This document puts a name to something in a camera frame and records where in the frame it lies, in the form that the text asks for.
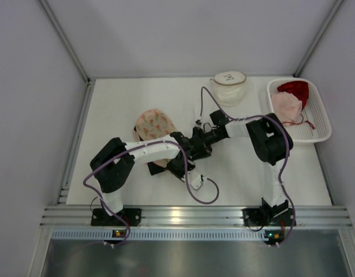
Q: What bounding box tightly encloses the black garment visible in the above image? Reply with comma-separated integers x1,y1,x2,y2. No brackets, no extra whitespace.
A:
147,162,166,176

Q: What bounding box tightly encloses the pink floral laundry bag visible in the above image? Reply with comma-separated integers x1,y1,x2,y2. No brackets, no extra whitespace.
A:
126,109,180,168

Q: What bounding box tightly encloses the white round mesh laundry bag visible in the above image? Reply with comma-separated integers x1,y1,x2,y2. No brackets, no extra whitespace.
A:
210,71,248,107

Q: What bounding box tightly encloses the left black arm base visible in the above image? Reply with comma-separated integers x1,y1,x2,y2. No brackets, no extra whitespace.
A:
90,206,142,227

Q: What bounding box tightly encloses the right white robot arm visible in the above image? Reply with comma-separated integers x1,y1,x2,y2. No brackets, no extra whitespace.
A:
189,110,293,217

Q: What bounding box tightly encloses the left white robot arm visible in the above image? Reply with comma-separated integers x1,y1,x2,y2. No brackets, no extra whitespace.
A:
90,132,203,216

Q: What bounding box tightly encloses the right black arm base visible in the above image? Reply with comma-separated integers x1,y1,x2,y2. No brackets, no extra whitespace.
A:
242,208,294,228

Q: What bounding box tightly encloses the white plastic laundry basket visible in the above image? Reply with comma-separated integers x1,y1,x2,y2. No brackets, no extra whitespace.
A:
264,77,332,144

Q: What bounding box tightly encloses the pink garment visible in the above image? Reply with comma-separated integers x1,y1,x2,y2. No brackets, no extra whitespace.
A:
271,92,302,124

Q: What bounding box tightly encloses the red garment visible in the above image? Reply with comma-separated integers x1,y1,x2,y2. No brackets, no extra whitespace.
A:
277,81,309,109

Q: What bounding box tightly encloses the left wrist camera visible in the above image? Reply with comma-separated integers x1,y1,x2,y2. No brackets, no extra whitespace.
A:
188,170,207,191

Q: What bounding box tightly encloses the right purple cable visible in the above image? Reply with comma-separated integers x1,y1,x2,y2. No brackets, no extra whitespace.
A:
197,86,296,246

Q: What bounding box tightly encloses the white slotted cable duct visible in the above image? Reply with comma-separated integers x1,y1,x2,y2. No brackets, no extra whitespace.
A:
51,229,282,242

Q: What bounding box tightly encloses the aluminium mounting rail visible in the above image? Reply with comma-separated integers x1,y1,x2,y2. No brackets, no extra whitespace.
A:
40,205,352,229

